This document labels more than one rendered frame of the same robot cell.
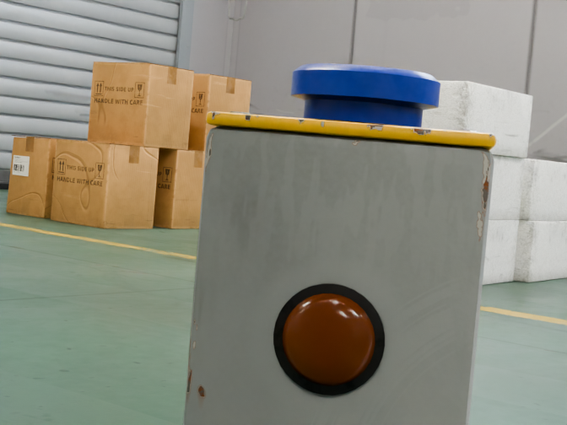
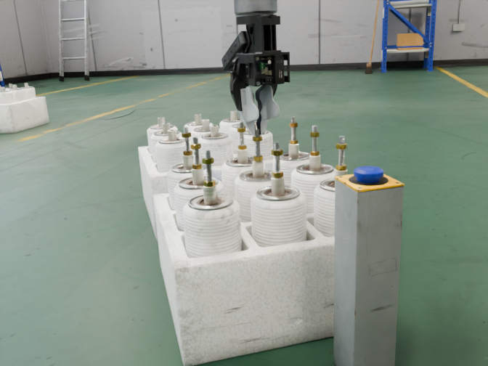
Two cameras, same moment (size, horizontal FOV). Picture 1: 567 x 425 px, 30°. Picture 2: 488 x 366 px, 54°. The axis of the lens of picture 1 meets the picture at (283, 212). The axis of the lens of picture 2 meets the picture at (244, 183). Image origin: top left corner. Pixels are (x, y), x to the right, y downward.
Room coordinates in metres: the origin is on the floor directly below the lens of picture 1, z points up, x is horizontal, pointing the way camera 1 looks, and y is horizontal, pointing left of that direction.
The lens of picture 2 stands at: (0.70, 0.50, 0.51)
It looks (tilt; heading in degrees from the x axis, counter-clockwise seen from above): 17 degrees down; 247
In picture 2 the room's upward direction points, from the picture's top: 3 degrees counter-clockwise
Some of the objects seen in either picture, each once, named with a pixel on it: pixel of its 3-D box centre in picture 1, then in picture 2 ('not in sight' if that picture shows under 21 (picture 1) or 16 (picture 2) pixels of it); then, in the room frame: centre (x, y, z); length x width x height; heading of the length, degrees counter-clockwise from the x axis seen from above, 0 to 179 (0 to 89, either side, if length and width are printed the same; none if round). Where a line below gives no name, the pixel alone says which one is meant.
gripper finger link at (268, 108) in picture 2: not in sight; (269, 110); (0.30, -0.30, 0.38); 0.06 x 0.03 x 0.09; 93
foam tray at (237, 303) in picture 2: not in sight; (261, 252); (0.31, -0.32, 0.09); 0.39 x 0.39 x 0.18; 81
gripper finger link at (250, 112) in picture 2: not in sight; (252, 112); (0.33, -0.30, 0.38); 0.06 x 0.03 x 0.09; 93
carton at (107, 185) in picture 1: (105, 184); not in sight; (3.88, 0.66, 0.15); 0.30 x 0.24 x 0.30; 50
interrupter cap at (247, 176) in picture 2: not in sight; (258, 176); (0.31, -0.32, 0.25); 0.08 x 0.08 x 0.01
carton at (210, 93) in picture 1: (202, 114); not in sight; (4.30, 0.36, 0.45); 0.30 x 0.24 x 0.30; 49
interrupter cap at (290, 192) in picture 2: not in sight; (278, 193); (0.33, -0.20, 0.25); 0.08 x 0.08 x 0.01
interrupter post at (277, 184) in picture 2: not in sight; (277, 186); (0.33, -0.20, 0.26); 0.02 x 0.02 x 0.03
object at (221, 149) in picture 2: not in sight; (217, 168); (0.24, -0.74, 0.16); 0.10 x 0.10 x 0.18
